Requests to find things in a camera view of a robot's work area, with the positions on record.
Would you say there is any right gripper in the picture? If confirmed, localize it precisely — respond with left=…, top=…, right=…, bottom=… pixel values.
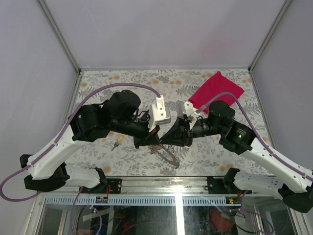
left=161, top=115, right=224, bottom=147

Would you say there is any metal ring key organizer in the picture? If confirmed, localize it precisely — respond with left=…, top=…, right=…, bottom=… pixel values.
left=148, top=145, right=180, bottom=169

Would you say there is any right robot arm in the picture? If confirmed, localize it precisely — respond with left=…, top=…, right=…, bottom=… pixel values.
left=160, top=100, right=313, bottom=213

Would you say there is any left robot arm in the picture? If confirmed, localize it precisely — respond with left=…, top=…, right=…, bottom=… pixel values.
left=20, top=90, right=165, bottom=193

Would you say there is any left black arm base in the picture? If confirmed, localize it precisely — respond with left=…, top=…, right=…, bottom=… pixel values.
left=89, top=168, right=122, bottom=195

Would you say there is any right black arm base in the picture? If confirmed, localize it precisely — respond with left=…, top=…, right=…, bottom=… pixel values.
left=204, top=168, right=240, bottom=194

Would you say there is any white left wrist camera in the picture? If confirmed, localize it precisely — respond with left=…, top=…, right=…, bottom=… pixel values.
left=148, top=95, right=171, bottom=132

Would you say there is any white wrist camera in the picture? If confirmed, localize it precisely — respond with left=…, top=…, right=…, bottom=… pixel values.
left=178, top=101, right=199, bottom=122
left=148, top=95, right=171, bottom=132

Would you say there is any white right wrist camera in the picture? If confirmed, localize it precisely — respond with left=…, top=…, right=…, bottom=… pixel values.
left=178, top=101, right=199, bottom=122

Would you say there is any aluminium front rail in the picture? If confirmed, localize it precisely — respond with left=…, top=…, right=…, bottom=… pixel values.
left=36, top=175, right=300, bottom=206

